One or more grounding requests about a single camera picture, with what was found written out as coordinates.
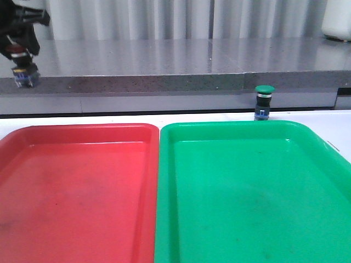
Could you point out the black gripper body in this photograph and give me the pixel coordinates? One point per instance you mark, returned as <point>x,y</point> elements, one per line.
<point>17,19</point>

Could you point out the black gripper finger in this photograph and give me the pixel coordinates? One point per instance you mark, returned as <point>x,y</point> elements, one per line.
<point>4,43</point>
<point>32,42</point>

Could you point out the red mushroom push button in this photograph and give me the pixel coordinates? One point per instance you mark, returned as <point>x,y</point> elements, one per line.
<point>26,74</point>

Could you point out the green mushroom push button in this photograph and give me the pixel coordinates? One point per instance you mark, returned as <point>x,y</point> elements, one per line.
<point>263,99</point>

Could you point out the grey stone platform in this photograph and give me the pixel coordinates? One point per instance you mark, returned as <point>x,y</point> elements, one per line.
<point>95,77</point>

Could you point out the red plastic tray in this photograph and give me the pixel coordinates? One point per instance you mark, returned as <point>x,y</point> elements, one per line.
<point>79,193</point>

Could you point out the green plastic tray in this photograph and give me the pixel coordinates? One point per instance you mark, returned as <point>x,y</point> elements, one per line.
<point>251,191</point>

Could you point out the white container in background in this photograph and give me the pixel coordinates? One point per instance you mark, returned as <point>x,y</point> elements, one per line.
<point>336,21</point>

